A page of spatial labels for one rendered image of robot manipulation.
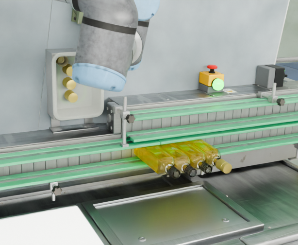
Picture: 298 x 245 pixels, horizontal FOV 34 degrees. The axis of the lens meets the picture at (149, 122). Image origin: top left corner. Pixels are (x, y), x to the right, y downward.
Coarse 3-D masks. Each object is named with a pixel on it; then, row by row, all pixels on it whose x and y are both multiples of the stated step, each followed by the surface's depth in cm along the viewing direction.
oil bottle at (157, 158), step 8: (136, 152) 169; (144, 152) 163; (152, 152) 159; (160, 152) 159; (144, 160) 164; (152, 160) 158; (160, 160) 153; (168, 160) 154; (152, 168) 158; (160, 168) 154
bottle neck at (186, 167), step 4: (184, 164) 155; (188, 164) 155; (184, 168) 154; (188, 168) 153; (192, 168) 152; (184, 172) 155; (188, 172) 152; (192, 172) 154; (196, 172) 153; (192, 176) 152
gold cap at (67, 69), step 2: (68, 64) 162; (66, 66) 160; (68, 66) 159; (70, 66) 159; (62, 68) 162; (64, 68) 161; (66, 68) 159; (68, 68) 159; (70, 68) 159; (64, 70) 161; (66, 70) 159; (68, 70) 159; (70, 70) 159; (72, 70) 160; (64, 72) 162; (66, 72) 159; (68, 72) 159; (70, 72) 160; (68, 74) 159; (70, 74) 160
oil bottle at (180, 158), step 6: (162, 144) 167; (168, 144) 168; (168, 150) 162; (174, 150) 162; (180, 150) 163; (174, 156) 158; (180, 156) 158; (186, 156) 158; (180, 162) 155; (186, 162) 156; (180, 168) 156
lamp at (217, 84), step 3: (216, 78) 183; (213, 81) 183; (216, 81) 182; (219, 81) 182; (222, 81) 183; (213, 84) 183; (216, 84) 182; (219, 84) 182; (222, 84) 182; (213, 87) 184; (216, 87) 182; (219, 87) 182; (222, 87) 183
